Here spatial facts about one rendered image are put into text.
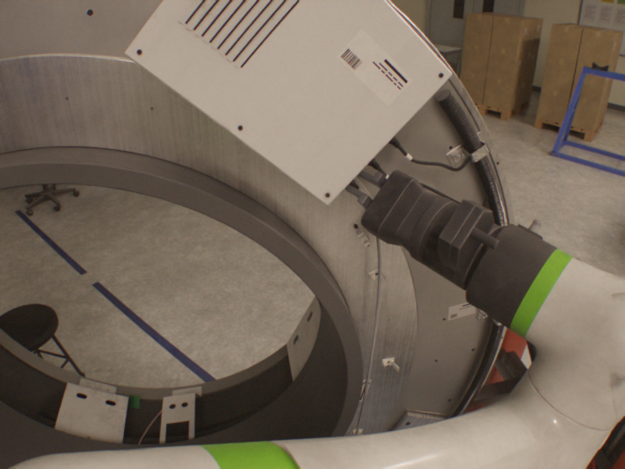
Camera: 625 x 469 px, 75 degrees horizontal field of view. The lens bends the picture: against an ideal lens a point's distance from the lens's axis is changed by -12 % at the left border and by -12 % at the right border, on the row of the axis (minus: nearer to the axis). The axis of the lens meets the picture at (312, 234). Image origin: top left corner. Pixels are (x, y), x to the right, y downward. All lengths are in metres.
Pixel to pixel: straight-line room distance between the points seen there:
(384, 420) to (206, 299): 2.03
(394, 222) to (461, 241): 0.12
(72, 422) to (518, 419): 1.06
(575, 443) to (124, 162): 0.53
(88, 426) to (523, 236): 1.09
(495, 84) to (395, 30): 6.46
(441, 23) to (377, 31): 9.51
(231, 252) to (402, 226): 2.79
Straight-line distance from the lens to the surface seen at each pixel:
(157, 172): 0.53
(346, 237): 0.63
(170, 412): 1.30
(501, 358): 1.60
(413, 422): 0.97
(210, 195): 0.53
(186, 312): 2.77
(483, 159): 0.63
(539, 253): 0.45
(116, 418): 1.30
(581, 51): 6.55
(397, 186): 0.51
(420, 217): 0.49
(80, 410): 1.30
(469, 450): 0.37
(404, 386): 0.88
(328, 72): 0.42
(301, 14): 0.41
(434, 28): 10.00
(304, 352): 1.09
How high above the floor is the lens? 1.73
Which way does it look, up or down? 31 degrees down
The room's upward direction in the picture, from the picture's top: straight up
